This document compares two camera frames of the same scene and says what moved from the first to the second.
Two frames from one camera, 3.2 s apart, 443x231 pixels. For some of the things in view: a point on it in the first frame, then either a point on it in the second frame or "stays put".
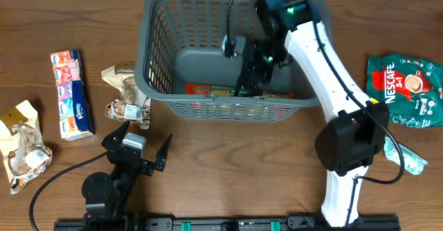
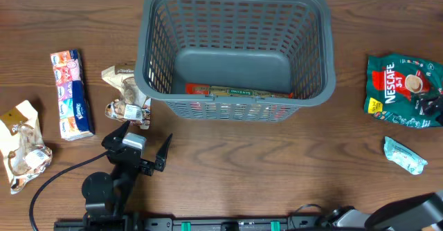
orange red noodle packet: (196, 88) stays put
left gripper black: (137, 162) stays put
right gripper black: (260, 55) → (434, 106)
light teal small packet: (413, 162) stays put
